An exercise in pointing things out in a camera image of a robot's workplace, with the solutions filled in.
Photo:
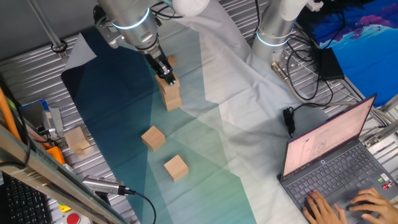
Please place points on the person's right hand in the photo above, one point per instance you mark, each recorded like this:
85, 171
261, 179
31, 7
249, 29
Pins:
377, 207

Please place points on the grey metal pole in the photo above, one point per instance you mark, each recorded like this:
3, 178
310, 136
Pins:
46, 28

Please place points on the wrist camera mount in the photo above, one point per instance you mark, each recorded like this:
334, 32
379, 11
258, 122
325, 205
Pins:
107, 32

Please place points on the orange pole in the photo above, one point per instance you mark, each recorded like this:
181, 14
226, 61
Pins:
7, 113

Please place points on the silver camera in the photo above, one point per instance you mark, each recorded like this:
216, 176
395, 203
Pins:
102, 185

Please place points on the orange box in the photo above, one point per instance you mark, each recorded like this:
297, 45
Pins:
56, 155

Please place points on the yellow box green button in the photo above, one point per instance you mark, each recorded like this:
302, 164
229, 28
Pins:
64, 208

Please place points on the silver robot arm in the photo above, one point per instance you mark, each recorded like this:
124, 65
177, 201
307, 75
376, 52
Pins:
133, 18

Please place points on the black power adapter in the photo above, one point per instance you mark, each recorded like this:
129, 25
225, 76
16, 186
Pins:
331, 63

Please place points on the aluminium profile bracket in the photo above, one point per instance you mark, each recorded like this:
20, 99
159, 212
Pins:
382, 137

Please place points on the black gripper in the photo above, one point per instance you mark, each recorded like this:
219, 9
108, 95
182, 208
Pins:
157, 59

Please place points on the black keyboard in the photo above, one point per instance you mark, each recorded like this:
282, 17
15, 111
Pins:
21, 202

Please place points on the blue green white cloth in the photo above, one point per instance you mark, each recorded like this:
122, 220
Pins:
217, 93

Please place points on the small wooden cube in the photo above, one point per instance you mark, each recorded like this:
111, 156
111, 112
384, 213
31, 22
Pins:
173, 61

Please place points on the grey laptop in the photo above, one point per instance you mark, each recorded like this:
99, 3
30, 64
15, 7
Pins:
326, 137

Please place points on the blue printed poster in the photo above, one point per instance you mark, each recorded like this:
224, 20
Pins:
367, 53

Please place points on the person's left hand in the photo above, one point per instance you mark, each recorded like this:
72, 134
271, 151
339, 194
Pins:
323, 211

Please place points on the aluminium frame bar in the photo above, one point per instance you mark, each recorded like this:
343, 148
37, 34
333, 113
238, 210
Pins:
40, 169

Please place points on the grey box red button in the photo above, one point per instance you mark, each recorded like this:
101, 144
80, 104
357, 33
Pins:
73, 218

